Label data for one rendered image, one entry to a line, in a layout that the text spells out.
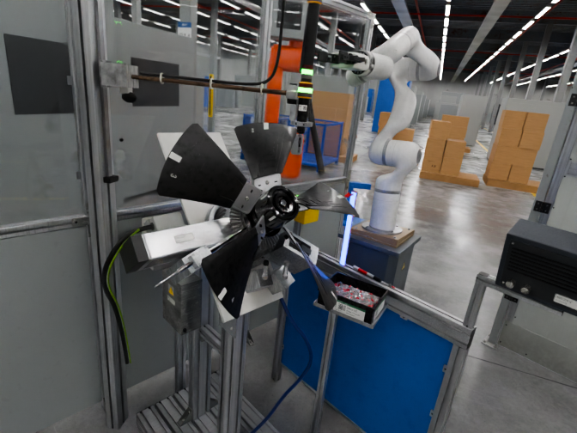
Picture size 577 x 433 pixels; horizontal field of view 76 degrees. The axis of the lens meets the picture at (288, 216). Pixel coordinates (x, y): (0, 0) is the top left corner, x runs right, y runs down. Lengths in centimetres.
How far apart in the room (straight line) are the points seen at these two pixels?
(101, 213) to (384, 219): 118
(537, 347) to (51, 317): 277
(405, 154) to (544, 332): 170
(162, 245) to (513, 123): 852
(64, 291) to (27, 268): 18
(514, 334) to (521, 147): 655
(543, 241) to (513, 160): 804
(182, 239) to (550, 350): 248
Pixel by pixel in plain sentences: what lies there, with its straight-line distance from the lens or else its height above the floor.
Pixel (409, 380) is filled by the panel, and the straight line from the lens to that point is 164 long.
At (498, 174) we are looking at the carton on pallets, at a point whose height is 25.
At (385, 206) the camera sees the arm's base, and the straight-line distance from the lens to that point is 174.
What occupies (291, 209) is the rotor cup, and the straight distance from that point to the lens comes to 113.
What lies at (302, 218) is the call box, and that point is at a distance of 165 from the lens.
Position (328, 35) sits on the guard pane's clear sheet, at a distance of 235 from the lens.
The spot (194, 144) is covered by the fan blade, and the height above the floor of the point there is 138.
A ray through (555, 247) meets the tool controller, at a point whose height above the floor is 123.
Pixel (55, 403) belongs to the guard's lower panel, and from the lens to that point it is 207.
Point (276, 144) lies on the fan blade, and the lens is 129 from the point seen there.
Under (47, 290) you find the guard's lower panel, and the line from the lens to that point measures 175.
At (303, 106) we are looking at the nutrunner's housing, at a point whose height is 151.
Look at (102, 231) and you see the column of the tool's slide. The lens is 153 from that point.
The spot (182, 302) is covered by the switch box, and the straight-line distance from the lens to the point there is 145.
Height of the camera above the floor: 155
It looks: 19 degrees down
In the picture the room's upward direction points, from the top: 6 degrees clockwise
